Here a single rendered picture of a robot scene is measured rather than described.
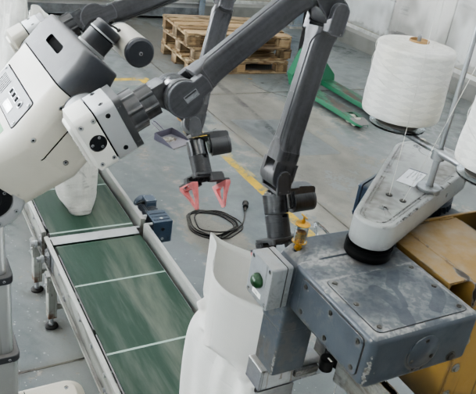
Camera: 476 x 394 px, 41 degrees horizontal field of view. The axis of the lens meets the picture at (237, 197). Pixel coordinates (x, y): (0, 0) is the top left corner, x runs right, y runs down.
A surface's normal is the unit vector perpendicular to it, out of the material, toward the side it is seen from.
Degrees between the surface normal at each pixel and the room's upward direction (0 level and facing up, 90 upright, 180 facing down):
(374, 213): 0
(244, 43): 80
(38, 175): 115
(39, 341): 0
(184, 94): 82
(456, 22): 90
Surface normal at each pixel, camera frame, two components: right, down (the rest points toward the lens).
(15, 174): 0.01, 0.79
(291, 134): 0.37, 0.29
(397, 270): 0.14, -0.88
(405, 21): -0.88, 0.10
